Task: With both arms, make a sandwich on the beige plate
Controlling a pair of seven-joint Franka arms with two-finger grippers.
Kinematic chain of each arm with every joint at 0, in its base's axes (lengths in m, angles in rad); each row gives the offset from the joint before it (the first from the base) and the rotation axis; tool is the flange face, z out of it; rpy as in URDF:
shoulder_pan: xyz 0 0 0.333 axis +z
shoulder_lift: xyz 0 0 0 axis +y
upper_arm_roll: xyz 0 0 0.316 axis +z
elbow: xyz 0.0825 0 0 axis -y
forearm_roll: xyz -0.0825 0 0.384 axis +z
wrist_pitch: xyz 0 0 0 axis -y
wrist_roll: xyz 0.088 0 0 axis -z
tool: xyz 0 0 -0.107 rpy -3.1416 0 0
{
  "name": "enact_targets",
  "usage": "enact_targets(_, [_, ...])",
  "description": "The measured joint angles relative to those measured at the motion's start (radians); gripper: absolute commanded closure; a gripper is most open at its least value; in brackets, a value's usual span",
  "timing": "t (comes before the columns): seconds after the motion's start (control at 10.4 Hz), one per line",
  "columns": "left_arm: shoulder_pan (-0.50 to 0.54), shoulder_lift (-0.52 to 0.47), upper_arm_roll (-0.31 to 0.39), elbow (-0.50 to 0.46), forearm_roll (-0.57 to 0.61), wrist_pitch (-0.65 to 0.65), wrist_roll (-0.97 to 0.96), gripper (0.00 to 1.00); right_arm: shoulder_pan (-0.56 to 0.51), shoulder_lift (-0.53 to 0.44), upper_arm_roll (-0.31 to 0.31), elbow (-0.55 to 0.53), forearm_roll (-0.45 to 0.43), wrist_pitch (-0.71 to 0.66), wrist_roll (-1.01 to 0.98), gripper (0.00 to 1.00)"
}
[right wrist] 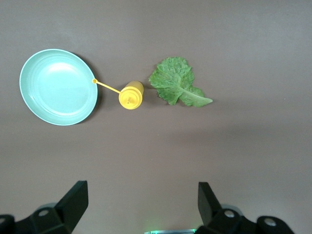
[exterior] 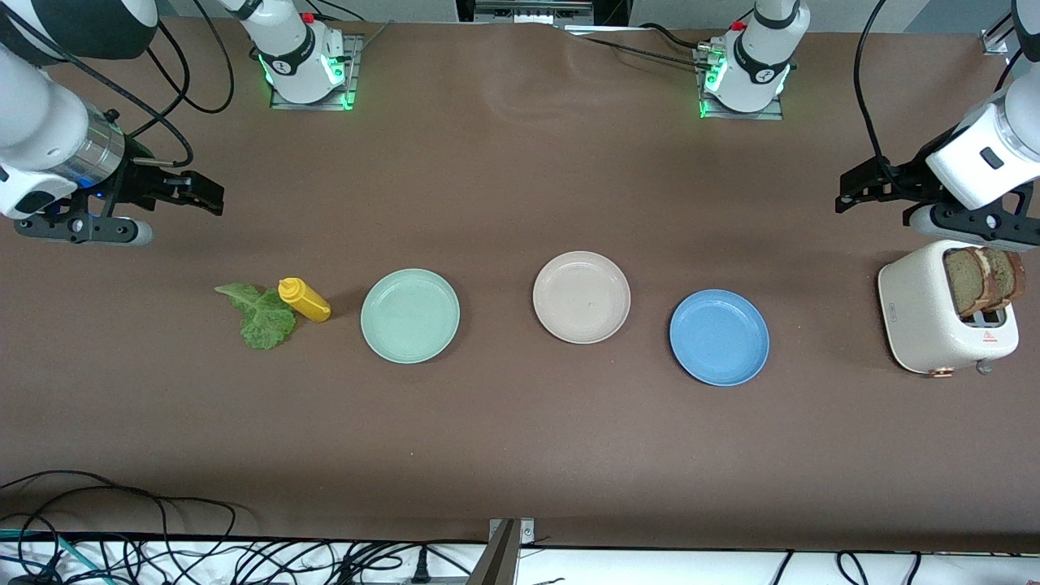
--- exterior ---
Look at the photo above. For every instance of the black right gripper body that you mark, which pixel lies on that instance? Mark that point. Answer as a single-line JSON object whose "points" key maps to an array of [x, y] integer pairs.
{"points": [[140, 180]]}

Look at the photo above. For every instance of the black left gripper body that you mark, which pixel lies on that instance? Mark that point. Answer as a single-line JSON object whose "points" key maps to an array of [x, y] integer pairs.
{"points": [[903, 179]]}

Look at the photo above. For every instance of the brown bread slice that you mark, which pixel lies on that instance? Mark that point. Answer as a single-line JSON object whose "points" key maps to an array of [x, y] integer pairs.
{"points": [[965, 280], [1011, 278]]}

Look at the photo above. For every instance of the green lettuce leaf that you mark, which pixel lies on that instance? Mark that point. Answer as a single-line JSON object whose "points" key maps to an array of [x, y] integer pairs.
{"points": [[264, 325]]}

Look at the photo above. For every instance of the yellow mustard squeeze bottle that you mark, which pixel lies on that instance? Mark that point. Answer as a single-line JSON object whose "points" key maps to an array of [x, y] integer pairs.
{"points": [[309, 302]]}

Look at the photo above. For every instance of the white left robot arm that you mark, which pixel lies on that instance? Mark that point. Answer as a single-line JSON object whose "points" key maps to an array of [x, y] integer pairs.
{"points": [[975, 162]]}

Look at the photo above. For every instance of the blue plate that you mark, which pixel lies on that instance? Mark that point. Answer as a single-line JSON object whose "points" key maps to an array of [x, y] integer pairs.
{"points": [[719, 337]]}

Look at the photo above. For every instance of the mint green plate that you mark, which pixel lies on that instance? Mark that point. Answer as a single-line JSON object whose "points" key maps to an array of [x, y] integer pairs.
{"points": [[410, 317]]}

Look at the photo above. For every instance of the beige plate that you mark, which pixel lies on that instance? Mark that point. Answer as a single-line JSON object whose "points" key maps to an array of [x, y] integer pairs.
{"points": [[581, 296]]}

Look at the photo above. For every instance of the cream white toaster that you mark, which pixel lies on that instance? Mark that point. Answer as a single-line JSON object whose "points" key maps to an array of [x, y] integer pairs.
{"points": [[918, 317]]}

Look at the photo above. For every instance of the black power plug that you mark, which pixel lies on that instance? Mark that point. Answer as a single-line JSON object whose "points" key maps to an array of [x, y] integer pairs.
{"points": [[420, 569]]}

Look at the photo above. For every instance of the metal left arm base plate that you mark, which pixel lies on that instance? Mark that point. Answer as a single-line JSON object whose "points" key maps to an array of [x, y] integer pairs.
{"points": [[772, 114]]}

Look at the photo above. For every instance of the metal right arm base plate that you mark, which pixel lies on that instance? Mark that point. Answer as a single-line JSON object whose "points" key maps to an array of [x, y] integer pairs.
{"points": [[353, 81]]}

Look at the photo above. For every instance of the black metal equipment frame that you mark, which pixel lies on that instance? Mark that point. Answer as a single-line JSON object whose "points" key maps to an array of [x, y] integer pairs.
{"points": [[467, 10]]}

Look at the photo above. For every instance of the grey metal bracket post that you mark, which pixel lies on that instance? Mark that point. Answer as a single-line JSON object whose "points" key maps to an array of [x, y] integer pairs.
{"points": [[500, 561]]}

